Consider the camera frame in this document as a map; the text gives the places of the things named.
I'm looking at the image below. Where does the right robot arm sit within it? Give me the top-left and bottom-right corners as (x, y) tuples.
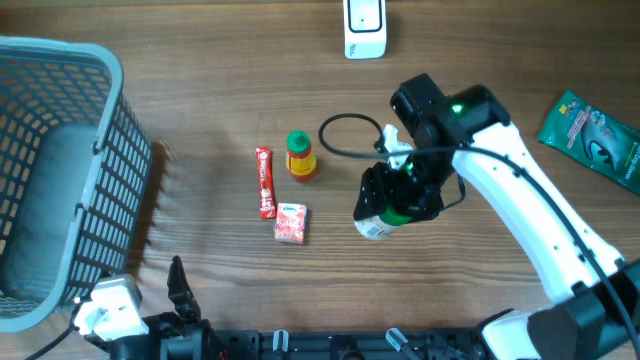
(354, 74), (639, 359)

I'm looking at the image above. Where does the red pink small carton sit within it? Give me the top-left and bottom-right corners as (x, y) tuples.
(274, 203), (308, 245)

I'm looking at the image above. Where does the black camera cable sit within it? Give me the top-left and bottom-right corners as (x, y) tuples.
(318, 112), (640, 351)
(24, 304), (81, 360)

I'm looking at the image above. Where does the grey plastic shopping basket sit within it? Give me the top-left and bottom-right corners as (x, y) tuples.
(1, 37), (153, 333)

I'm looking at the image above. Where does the white barcode scanner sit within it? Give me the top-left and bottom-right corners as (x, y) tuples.
(343, 0), (387, 60)

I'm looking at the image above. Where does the red snack bar wrapper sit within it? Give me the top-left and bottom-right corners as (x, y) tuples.
(255, 146), (277, 219)

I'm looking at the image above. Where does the green lid glass jar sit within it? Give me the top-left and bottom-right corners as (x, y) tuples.
(354, 205), (411, 240)

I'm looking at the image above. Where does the black left camera cable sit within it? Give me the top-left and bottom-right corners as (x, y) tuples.
(24, 304), (81, 360)

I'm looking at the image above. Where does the red yellow sauce bottle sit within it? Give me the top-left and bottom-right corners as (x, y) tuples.
(286, 130), (317, 182)

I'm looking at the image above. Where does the black right camera cable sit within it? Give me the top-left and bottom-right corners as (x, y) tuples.
(318, 112), (640, 351)

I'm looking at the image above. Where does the green 3M product pack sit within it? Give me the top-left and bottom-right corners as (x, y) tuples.
(537, 90), (639, 194)

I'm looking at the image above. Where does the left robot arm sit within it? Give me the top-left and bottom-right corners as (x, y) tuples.
(107, 256), (228, 360)

